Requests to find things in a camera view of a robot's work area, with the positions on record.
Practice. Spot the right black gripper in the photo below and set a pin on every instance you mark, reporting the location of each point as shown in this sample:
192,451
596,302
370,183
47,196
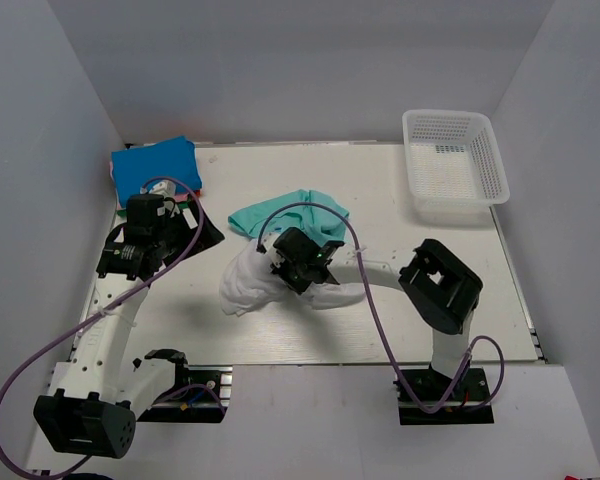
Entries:
299,287

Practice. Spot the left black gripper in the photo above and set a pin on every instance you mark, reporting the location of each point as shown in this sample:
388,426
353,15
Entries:
178,217

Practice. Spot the teal t shirt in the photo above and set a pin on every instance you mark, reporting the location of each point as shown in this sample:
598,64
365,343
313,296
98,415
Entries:
318,224

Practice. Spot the white t shirt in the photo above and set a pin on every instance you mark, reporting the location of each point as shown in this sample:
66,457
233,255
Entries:
247,284

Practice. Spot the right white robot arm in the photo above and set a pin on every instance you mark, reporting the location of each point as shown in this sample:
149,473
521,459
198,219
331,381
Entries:
443,290

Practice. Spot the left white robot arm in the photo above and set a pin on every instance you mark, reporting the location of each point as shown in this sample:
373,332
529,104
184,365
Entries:
94,403

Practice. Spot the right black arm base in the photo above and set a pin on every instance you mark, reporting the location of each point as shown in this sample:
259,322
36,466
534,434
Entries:
459,409

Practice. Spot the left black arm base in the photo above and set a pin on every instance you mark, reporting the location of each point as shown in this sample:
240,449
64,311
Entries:
200,395

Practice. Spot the blue folded t shirt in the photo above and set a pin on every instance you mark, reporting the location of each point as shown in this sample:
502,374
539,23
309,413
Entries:
173,158

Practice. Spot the white plastic basket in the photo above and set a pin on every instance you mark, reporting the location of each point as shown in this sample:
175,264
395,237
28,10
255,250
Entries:
455,173

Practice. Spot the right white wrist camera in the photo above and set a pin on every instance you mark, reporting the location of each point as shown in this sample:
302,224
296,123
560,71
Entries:
270,251

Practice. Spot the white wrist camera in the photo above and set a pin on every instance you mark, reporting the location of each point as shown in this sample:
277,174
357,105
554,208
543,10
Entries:
270,251
165,188

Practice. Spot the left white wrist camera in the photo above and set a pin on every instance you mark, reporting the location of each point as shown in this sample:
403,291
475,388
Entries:
165,188

